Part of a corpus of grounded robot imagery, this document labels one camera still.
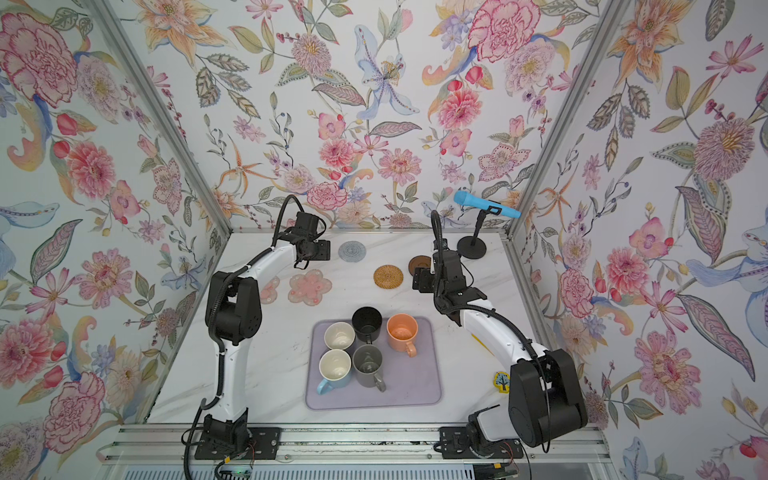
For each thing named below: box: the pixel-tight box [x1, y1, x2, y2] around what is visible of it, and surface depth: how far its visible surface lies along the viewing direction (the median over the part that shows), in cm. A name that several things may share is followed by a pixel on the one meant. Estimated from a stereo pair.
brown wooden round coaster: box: [408, 255, 431, 276], surface depth 112 cm
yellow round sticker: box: [493, 371, 511, 394], surface depth 85 cm
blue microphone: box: [454, 190, 522, 219], surface depth 101 cm
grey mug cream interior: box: [324, 322, 356, 350], surface depth 88 cm
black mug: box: [352, 306, 383, 344], surface depth 90 cm
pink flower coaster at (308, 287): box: [288, 269, 333, 306], surface depth 106 cm
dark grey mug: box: [353, 344, 387, 393], surface depth 80 cm
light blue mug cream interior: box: [316, 348, 353, 395], surface depth 80 cm
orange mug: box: [386, 313, 419, 358], surface depth 88 cm
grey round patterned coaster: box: [338, 240, 367, 263], surface depth 116 cm
